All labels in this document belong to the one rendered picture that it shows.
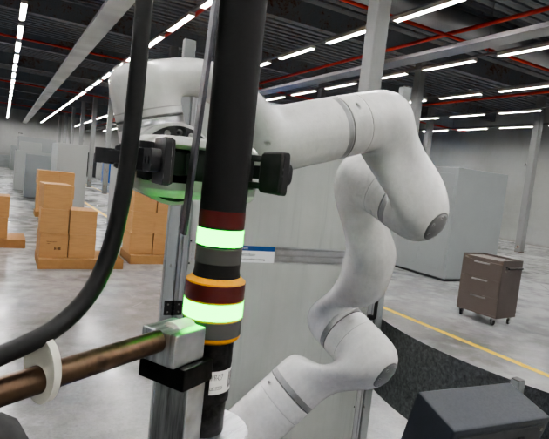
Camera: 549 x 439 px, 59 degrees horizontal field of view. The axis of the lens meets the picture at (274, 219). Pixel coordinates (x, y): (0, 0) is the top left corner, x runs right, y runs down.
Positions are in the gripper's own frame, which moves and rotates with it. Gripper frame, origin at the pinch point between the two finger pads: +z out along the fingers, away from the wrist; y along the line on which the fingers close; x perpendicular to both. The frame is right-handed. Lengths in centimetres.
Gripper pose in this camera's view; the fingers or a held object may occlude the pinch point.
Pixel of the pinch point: (224, 167)
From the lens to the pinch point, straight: 35.1
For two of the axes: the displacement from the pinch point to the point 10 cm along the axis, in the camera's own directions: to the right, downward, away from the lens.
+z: 4.0, 1.2, -9.1
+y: -9.1, -0.6, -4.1
